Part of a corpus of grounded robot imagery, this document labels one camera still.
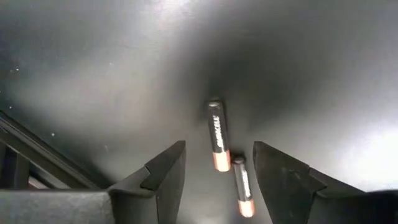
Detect black metal frame rail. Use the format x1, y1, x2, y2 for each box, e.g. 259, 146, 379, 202
0, 110, 105, 191

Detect AA Duracell battery black copper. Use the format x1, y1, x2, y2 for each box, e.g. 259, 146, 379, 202
207, 98, 233, 173

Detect AAA Duracell battery black copper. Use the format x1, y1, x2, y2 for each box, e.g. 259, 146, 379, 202
232, 155, 256, 218

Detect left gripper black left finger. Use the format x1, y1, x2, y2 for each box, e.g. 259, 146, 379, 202
0, 140, 187, 224

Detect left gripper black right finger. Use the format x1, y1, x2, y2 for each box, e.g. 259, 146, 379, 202
252, 141, 398, 224

